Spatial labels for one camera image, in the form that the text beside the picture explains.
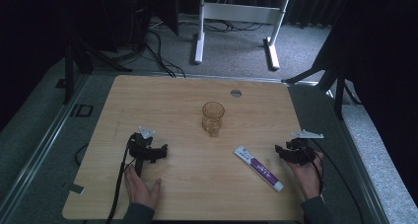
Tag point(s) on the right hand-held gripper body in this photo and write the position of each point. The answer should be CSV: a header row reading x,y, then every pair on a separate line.
x,y
301,150

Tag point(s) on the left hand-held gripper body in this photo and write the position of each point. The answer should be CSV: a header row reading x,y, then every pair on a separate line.
x,y
142,149

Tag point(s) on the white and purple toothpaste tube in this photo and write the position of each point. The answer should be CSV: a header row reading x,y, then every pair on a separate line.
x,y
259,168

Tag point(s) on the clear glass cup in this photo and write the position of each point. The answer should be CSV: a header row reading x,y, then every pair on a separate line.
x,y
213,118

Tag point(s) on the person's right hand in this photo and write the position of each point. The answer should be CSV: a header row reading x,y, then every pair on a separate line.
x,y
307,179

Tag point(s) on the person's left hand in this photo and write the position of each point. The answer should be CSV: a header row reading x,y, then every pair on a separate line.
x,y
139,189

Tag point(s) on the grey round table grommet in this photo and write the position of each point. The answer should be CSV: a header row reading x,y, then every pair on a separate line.
x,y
236,93

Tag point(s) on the black metal stand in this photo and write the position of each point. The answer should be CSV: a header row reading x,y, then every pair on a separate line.
x,y
332,79
70,69

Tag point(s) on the dark computer tower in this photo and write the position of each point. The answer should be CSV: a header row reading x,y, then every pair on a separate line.
x,y
139,16

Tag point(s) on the black rectangular floor bracket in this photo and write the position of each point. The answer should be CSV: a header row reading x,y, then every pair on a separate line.
x,y
82,110

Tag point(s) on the grey metal floor rail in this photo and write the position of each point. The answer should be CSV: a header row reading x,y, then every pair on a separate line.
x,y
39,148

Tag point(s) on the white desk frame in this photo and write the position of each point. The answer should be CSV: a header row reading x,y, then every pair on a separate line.
x,y
241,13

